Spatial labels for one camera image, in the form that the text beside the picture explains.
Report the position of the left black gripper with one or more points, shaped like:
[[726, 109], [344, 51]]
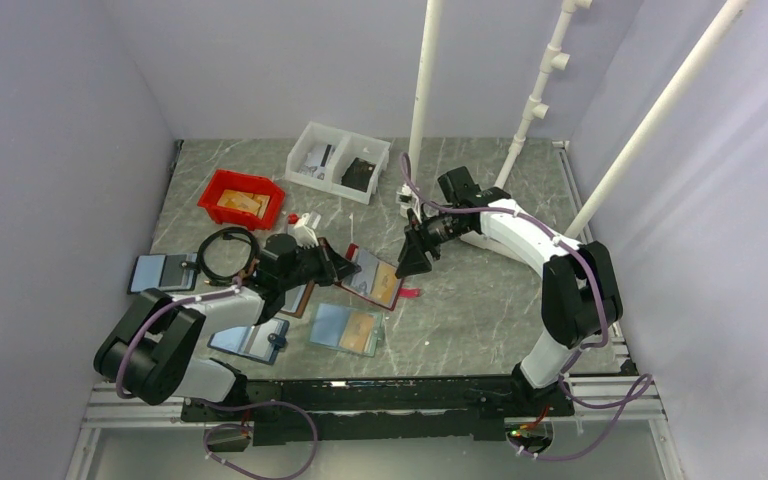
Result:
[[338, 268]]

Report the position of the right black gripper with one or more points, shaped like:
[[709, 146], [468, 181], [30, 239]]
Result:
[[413, 258]]

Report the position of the red card holder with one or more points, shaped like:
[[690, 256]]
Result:
[[375, 280]]

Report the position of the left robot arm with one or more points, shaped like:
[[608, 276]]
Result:
[[150, 353]]

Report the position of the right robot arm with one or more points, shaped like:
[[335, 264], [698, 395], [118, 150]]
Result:
[[580, 297]]

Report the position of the black cards in bin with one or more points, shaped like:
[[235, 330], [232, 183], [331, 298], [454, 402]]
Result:
[[359, 175]]

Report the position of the gold cards in red bin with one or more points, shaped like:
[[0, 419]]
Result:
[[246, 202]]

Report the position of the white divided plastic bin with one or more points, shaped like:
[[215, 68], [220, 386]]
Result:
[[348, 145]]

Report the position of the red plastic bin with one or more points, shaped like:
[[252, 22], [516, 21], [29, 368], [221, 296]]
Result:
[[226, 179]]

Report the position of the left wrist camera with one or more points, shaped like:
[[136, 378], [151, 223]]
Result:
[[303, 229]]

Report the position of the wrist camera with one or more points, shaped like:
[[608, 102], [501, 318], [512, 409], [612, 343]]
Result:
[[303, 229], [406, 198]]

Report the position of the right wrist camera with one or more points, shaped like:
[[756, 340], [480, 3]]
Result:
[[406, 198]]

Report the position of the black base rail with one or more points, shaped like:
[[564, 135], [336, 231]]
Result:
[[479, 407]]

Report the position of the white pvc pipe frame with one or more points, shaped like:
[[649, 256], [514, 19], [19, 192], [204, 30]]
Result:
[[554, 58]]

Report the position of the aluminium frame rail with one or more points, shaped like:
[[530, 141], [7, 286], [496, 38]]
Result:
[[595, 398]]

